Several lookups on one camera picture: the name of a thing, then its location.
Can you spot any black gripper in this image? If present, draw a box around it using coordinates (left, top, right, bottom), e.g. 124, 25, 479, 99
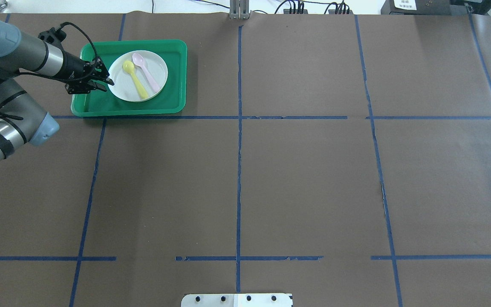
65, 58, 115, 95

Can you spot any white round plate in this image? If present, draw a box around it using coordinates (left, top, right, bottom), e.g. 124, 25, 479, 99
109, 50, 169, 102

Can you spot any yellow plastic spoon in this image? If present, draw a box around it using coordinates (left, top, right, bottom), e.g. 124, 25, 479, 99
122, 60, 149, 100

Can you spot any pink plastic spoon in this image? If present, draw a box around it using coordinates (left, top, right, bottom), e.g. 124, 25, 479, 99
132, 52, 161, 93

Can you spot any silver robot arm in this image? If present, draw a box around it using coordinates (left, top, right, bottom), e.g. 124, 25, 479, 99
0, 20, 114, 161

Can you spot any green plastic tray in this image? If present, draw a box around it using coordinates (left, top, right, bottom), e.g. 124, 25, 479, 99
71, 39, 188, 117

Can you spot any black power strip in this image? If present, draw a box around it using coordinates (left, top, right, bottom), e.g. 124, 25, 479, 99
278, 0, 308, 15
324, 0, 353, 15

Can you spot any black computer box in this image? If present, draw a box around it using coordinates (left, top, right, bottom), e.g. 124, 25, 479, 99
380, 0, 451, 15

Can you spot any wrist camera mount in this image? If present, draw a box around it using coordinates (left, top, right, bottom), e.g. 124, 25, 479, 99
38, 27, 67, 50

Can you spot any aluminium frame post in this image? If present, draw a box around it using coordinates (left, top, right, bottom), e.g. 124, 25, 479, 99
229, 0, 251, 20

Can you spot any white camera pole stand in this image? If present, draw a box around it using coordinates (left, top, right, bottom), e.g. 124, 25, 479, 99
181, 293, 294, 307

